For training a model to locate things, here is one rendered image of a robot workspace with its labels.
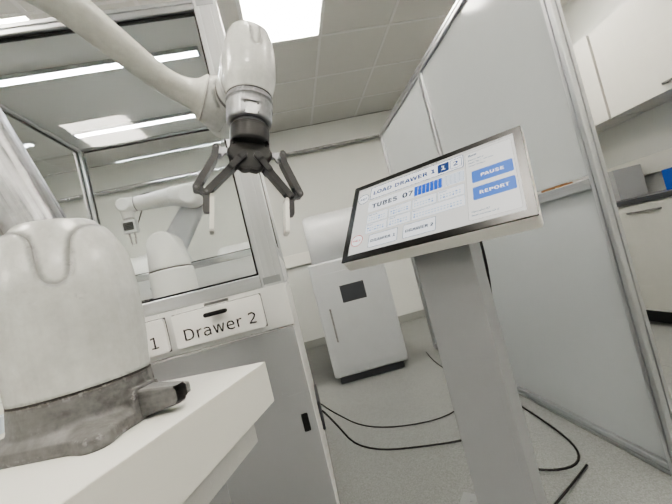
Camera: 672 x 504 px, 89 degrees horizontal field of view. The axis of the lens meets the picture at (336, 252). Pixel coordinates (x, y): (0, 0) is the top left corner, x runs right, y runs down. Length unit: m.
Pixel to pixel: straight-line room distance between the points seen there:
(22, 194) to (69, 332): 0.34
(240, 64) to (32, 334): 0.53
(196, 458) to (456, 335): 0.75
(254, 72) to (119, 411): 0.58
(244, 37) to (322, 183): 3.85
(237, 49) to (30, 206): 0.45
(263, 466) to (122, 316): 0.94
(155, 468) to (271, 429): 0.89
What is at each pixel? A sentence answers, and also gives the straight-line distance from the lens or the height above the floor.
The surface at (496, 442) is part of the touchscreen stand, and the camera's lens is 1.15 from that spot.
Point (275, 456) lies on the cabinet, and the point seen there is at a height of 0.39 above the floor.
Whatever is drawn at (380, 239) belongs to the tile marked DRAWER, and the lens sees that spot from 0.98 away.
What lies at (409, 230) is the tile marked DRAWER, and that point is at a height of 1.00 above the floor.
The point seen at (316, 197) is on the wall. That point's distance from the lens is 4.50.
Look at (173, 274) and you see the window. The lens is 1.28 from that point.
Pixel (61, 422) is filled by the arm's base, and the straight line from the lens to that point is 0.51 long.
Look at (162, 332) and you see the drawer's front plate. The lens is 1.26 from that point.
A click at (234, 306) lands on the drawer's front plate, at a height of 0.91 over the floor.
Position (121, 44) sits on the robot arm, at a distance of 0.83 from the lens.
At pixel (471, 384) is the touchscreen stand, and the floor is 0.55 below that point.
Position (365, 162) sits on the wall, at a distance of 4.72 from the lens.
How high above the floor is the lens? 0.97
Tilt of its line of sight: 2 degrees up
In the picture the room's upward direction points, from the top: 14 degrees counter-clockwise
